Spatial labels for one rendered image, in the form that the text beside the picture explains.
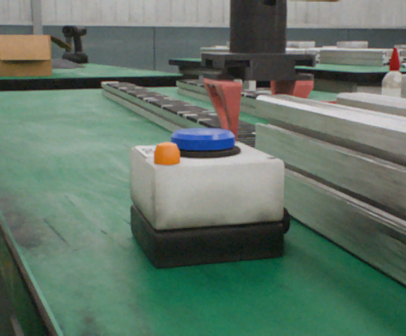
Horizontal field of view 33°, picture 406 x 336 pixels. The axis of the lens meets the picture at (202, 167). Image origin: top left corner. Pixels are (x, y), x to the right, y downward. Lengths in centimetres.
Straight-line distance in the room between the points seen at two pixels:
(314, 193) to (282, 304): 14
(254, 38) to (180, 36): 1155
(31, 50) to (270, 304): 232
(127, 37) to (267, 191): 1152
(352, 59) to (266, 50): 321
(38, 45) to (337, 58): 193
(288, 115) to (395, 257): 16
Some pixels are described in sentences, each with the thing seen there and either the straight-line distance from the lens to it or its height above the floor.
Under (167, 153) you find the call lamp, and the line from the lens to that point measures 38.
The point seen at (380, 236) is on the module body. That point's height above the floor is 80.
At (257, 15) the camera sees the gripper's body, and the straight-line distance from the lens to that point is 67.
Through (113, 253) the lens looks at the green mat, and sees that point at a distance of 42.
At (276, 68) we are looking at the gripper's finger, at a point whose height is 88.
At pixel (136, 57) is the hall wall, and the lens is 1195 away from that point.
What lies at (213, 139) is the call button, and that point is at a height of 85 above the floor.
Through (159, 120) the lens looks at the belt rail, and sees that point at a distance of 106.
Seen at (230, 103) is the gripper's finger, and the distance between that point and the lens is 66.
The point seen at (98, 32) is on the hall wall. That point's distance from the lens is 1177.
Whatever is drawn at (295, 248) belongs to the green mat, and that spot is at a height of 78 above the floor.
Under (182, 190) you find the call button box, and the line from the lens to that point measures 38.
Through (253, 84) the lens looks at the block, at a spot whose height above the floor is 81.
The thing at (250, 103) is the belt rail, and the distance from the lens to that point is 122.
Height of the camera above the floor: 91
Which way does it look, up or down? 11 degrees down
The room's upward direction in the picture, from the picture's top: straight up
